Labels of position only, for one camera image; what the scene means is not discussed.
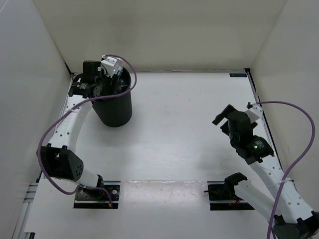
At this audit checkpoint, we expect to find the clear bottle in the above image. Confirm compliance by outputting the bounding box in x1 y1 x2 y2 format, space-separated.
113 67 128 94

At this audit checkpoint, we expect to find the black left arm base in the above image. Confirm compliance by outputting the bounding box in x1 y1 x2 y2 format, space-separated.
73 181 121 209

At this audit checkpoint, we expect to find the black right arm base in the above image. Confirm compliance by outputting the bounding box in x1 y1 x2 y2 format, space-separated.
204 181 254 211

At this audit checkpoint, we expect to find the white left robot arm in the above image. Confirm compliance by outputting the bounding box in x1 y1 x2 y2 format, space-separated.
37 55 123 199

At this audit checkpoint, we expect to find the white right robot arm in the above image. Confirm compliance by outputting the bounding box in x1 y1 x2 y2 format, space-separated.
208 104 319 239

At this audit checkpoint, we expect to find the black round bin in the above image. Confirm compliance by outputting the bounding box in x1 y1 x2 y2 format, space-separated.
92 68 133 127

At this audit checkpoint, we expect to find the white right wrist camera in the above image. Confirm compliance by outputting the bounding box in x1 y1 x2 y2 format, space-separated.
245 102 263 123

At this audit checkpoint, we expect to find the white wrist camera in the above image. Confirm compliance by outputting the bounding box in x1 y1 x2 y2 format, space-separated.
101 55 123 77
245 102 263 123

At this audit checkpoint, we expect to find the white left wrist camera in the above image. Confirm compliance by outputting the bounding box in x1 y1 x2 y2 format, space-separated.
101 55 123 77

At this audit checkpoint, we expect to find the right side aluminium rail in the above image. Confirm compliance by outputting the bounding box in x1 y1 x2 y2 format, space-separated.
244 68 282 166

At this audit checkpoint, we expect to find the horizontal aluminium frame rail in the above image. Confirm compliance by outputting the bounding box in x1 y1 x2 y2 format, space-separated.
12 182 38 239

